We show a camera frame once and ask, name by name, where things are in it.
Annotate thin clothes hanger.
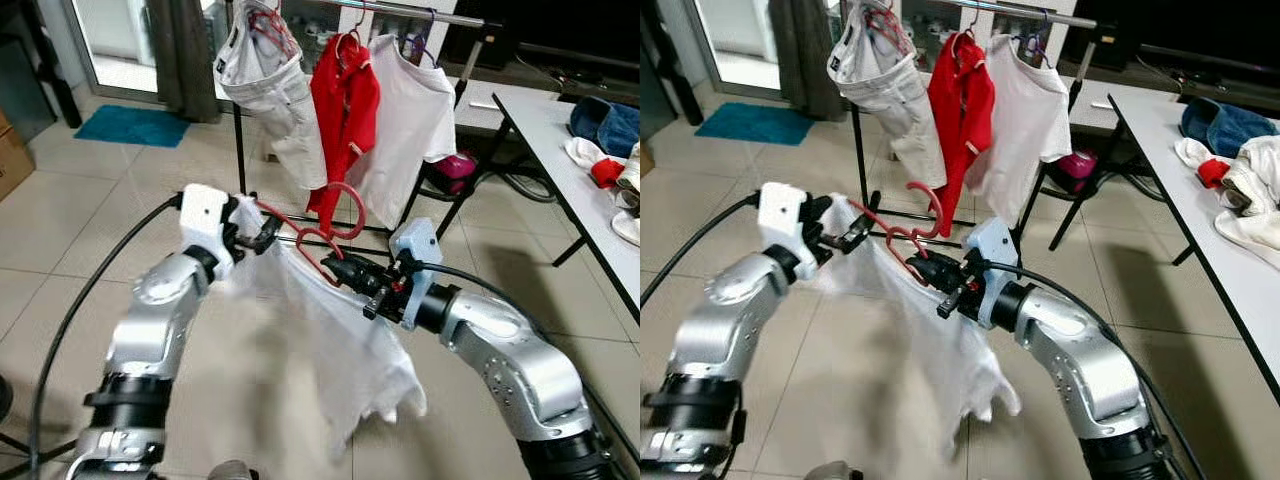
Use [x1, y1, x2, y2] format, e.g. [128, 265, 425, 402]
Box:
[1010, 8, 1051, 61]
[398, 8, 441, 67]

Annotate blue floor mat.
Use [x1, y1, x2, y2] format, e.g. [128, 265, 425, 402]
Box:
[695, 102, 816, 148]
[73, 104, 193, 150]

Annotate pink object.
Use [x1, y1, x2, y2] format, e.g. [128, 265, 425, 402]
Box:
[433, 150, 481, 198]
[1050, 150, 1096, 196]

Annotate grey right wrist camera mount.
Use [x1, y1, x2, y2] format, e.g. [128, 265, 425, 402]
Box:
[962, 217, 1021, 329]
[388, 217, 443, 329]

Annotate blue jeans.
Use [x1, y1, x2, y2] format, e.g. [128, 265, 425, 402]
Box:
[568, 96, 641, 161]
[1180, 97, 1280, 161]

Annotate cream garment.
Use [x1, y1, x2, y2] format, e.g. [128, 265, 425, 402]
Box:
[1175, 135, 1280, 253]
[565, 136, 641, 248]

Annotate red shirt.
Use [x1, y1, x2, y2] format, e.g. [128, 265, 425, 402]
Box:
[925, 33, 998, 239]
[306, 33, 383, 239]

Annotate white framed glass door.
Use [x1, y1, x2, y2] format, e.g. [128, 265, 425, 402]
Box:
[685, 0, 781, 96]
[62, 0, 166, 103]

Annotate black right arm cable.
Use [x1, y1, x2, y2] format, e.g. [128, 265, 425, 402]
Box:
[985, 260, 1211, 480]
[410, 260, 641, 466]

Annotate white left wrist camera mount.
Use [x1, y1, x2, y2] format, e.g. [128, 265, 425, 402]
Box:
[758, 183, 816, 266]
[180, 184, 239, 263]

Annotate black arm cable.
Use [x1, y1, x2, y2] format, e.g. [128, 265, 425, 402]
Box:
[640, 193, 763, 309]
[28, 193, 186, 479]
[410, 260, 641, 466]
[985, 260, 1211, 480]

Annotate white frayed pants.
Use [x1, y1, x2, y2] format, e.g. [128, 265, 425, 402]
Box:
[215, 0, 331, 193]
[827, 0, 949, 191]

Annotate black tv cabinet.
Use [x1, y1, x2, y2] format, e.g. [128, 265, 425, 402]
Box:
[440, 0, 641, 101]
[1075, 0, 1280, 101]

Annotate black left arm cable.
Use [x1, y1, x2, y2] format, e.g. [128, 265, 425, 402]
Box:
[640, 193, 763, 309]
[28, 193, 186, 479]

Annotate white t-shirt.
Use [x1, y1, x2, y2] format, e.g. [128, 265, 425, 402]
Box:
[345, 35, 459, 233]
[812, 195, 1023, 461]
[965, 35, 1073, 226]
[213, 195, 429, 463]

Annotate dark curtain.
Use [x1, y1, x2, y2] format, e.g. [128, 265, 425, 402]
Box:
[148, 0, 226, 124]
[770, 0, 846, 123]

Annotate red plastic hanger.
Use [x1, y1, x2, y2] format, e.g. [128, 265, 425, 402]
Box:
[865, 0, 916, 59]
[848, 181, 946, 286]
[245, 0, 301, 63]
[257, 181, 367, 288]

